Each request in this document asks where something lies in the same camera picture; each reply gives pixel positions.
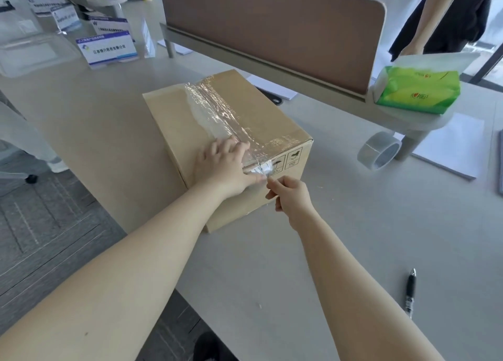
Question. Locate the person's right hand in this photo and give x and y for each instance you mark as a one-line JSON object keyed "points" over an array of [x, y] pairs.
{"points": [[294, 201]]}

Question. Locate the person's left hand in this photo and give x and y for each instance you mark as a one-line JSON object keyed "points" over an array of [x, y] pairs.
{"points": [[220, 168]]}

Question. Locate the person's right thumb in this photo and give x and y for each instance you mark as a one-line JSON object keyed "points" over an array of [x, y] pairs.
{"points": [[282, 182]]}

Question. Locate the person's left thumb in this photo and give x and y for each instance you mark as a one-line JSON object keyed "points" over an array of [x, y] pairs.
{"points": [[254, 179]]}

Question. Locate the clear packing tape strip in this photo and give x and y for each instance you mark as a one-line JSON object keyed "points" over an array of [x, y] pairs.
{"points": [[220, 109]]}

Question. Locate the brown cardboard box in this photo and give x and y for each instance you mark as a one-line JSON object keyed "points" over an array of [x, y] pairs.
{"points": [[177, 117]]}

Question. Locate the person's left forearm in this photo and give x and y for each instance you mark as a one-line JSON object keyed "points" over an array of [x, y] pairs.
{"points": [[118, 278]]}

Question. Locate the person's right forearm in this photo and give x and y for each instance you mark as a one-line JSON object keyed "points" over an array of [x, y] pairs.
{"points": [[353, 294]]}

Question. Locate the black flat object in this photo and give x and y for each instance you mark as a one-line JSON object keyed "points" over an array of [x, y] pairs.
{"points": [[273, 96]]}

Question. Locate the white paper sheet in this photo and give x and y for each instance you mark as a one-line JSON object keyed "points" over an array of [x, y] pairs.
{"points": [[452, 148], [275, 87], [179, 46]]}

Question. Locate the clear tape roll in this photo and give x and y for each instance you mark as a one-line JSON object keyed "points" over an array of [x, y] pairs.
{"points": [[371, 144]]}

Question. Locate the brown desk divider panel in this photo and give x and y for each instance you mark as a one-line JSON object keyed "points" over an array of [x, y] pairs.
{"points": [[275, 22]]}

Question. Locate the green tissue pack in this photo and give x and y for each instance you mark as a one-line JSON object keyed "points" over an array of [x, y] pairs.
{"points": [[420, 89]]}

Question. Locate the black pen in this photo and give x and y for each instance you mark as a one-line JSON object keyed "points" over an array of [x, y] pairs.
{"points": [[410, 294]]}

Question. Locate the person's black shoe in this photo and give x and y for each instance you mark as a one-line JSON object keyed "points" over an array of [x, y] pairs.
{"points": [[214, 349]]}

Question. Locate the clear acrylic stand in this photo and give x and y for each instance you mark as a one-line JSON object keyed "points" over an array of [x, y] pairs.
{"points": [[147, 38]]}

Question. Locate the white blue name sign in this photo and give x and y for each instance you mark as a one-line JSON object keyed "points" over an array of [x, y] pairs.
{"points": [[47, 3], [65, 18], [108, 48], [112, 24]]}

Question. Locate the grey flat board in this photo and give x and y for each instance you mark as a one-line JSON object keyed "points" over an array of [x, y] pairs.
{"points": [[500, 164]]}

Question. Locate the white round lamp base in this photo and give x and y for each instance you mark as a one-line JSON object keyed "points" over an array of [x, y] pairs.
{"points": [[104, 5]]}

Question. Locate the clear plastic container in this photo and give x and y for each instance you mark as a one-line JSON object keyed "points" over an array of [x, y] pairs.
{"points": [[17, 16], [35, 56]]}

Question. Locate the beige divider base frame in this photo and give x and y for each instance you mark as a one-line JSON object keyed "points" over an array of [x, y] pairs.
{"points": [[416, 123]]}

